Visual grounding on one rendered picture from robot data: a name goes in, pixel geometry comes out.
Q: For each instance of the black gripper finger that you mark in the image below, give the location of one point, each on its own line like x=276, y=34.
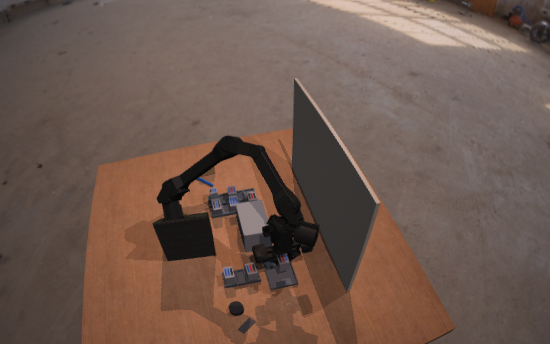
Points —
x=275, y=260
x=291, y=255

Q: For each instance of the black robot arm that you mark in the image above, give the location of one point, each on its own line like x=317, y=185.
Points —
x=287, y=204

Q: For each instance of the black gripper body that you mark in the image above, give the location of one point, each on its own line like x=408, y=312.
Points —
x=262, y=255

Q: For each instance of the black round puck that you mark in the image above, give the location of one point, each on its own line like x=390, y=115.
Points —
x=236, y=308

